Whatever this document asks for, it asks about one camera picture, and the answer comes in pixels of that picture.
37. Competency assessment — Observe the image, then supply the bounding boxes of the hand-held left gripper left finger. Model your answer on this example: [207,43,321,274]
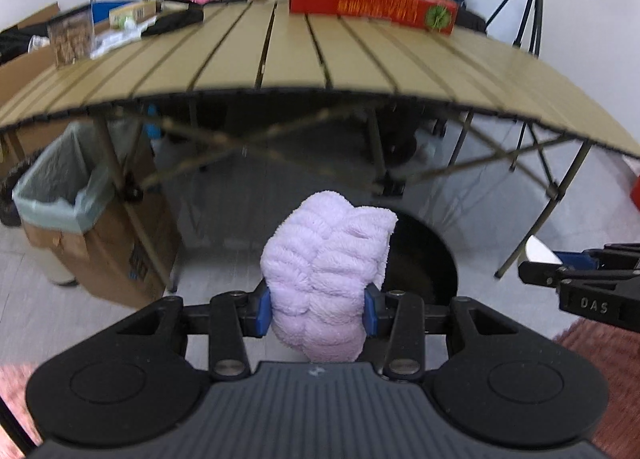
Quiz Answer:
[100,281,274,381]

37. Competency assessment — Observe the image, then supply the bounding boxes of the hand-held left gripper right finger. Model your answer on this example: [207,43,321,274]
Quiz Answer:
[364,283,531,381]

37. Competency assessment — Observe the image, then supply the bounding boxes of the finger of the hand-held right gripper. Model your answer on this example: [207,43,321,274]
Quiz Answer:
[552,242,640,271]
[517,261,640,291]

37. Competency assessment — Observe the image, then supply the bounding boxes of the lavender fluffy towel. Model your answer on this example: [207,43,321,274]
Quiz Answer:
[260,191,399,362]

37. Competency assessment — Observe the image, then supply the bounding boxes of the black trash bin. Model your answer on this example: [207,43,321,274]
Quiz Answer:
[382,211,459,312]

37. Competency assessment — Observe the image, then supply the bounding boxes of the printed cardboard box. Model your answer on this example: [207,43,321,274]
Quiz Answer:
[22,134,183,310]

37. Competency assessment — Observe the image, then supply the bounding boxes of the black cart wheel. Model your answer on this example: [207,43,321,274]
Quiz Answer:
[385,109,426,170]

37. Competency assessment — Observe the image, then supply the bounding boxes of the blue plastic container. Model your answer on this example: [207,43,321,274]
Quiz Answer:
[145,104,163,144]

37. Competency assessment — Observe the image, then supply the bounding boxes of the tan slatted folding table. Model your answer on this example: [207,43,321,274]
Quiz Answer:
[0,1,640,290]

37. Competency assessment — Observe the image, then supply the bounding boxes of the black suitcase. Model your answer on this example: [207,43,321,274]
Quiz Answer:
[452,0,488,34]

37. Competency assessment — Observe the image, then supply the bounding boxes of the black sock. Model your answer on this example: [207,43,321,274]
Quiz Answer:
[142,6,205,37]

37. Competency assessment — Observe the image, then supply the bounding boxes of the white crumpled cloth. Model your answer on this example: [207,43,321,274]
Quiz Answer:
[90,21,146,60]

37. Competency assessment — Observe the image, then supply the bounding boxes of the long red cardboard box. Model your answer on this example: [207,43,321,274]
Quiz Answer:
[288,0,460,36]

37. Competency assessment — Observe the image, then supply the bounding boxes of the pale yellow carton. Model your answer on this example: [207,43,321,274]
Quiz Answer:
[109,0,160,30]

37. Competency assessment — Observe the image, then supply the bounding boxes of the clear snack jar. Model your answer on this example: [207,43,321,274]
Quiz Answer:
[47,9,96,68]

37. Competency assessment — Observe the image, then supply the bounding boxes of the open cardboard box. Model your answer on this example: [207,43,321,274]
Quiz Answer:
[0,3,63,174]

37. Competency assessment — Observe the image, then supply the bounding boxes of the black clothes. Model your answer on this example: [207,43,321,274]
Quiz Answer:
[0,24,51,64]

